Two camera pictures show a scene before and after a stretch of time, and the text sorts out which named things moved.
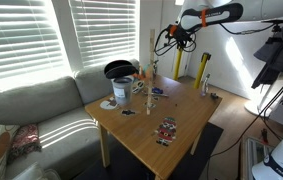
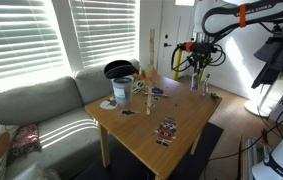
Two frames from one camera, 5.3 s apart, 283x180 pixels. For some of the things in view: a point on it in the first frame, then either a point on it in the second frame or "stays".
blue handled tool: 155,91 stays
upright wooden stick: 150,69 stays
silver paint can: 123,89 stays
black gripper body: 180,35 to 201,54
